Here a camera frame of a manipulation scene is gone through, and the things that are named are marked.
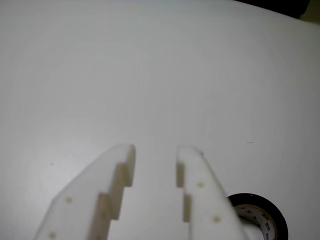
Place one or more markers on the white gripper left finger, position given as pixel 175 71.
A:
pixel 80 200

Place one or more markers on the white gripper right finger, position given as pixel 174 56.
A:
pixel 205 200

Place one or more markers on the black tape roll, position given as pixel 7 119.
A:
pixel 279 212

